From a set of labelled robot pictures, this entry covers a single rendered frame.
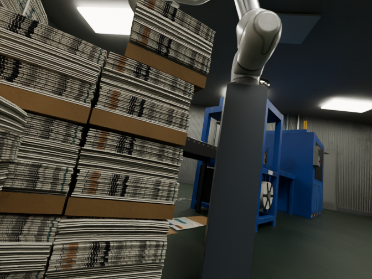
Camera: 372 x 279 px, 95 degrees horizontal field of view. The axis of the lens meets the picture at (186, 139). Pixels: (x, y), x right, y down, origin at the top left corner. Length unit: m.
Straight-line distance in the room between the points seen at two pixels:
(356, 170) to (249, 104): 8.06
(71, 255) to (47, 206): 0.13
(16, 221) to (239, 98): 0.89
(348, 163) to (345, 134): 1.06
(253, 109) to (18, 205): 0.89
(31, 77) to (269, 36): 0.80
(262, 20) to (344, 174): 7.97
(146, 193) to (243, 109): 0.61
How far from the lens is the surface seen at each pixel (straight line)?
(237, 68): 1.02
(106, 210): 0.53
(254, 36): 0.86
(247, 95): 0.93
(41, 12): 1.01
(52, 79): 0.56
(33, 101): 0.55
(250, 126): 0.88
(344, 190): 8.55
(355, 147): 8.94
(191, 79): 0.64
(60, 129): 0.53
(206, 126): 2.68
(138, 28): 0.64
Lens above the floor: 0.53
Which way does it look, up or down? 10 degrees up
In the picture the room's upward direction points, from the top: 10 degrees clockwise
